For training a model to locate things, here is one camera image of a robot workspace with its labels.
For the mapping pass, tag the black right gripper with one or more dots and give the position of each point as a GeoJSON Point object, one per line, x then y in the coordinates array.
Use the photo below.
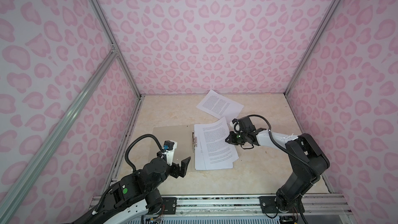
{"type": "Point", "coordinates": [231, 140]}

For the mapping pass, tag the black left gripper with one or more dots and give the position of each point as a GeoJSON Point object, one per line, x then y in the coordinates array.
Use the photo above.
{"type": "Point", "coordinates": [184, 165]}

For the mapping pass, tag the beige cardboard folder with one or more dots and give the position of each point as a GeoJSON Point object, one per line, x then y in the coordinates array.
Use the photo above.
{"type": "Point", "coordinates": [179, 140]}

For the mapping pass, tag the white text sheet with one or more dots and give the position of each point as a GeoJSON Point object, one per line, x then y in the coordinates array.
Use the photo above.
{"type": "Point", "coordinates": [220, 106]}
{"type": "Point", "coordinates": [200, 161]}

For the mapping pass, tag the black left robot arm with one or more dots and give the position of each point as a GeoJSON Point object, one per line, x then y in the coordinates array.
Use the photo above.
{"type": "Point", "coordinates": [134, 195]}

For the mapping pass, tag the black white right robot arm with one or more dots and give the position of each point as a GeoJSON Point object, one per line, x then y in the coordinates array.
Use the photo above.
{"type": "Point", "coordinates": [307, 160]}

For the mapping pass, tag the metal folder clip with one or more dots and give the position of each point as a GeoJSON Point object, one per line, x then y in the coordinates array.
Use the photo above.
{"type": "Point", "coordinates": [194, 141]}

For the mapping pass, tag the aluminium diagonal brace left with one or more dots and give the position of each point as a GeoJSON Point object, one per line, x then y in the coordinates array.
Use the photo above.
{"type": "Point", "coordinates": [32, 171]}

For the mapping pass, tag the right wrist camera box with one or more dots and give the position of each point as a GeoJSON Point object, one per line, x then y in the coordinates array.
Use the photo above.
{"type": "Point", "coordinates": [244, 125]}

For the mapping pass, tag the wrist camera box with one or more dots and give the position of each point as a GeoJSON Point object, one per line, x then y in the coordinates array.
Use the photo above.
{"type": "Point", "coordinates": [168, 153]}
{"type": "Point", "coordinates": [244, 125]}

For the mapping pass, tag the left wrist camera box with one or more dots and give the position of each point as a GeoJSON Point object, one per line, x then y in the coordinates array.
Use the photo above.
{"type": "Point", "coordinates": [168, 153]}

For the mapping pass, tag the black left mount plate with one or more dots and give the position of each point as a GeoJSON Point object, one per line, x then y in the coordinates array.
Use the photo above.
{"type": "Point", "coordinates": [169, 205]}

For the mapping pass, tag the black mount plate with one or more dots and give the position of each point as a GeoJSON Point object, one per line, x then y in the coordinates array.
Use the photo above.
{"type": "Point", "coordinates": [273, 204]}
{"type": "Point", "coordinates": [169, 205]}

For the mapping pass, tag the black right mount plate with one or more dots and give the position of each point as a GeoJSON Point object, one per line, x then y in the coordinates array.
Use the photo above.
{"type": "Point", "coordinates": [273, 204]}

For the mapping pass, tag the aluminium floor rail left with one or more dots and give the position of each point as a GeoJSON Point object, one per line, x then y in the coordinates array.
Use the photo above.
{"type": "Point", "coordinates": [125, 140]}

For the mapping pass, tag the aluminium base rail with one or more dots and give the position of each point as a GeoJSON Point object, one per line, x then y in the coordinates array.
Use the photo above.
{"type": "Point", "coordinates": [245, 209]}

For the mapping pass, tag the aluminium frame post right corner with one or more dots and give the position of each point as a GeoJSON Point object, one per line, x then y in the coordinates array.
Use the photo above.
{"type": "Point", "coordinates": [325, 21]}

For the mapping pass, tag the aluminium frame post corner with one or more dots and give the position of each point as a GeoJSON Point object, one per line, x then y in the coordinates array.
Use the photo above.
{"type": "Point", "coordinates": [105, 25]}
{"type": "Point", "coordinates": [325, 21]}

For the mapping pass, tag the aluminium frame post left corner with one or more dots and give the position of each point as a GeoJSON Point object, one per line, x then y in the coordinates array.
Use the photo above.
{"type": "Point", "coordinates": [105, 25]}

